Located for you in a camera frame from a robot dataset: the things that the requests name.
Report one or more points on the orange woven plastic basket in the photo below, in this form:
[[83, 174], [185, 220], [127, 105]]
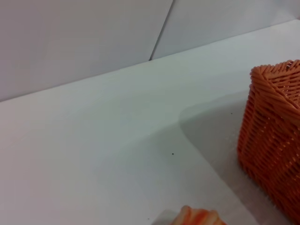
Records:
[[274, 131]]

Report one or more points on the orange white striped bread roll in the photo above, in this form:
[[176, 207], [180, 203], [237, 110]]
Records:
[[199, 216]]

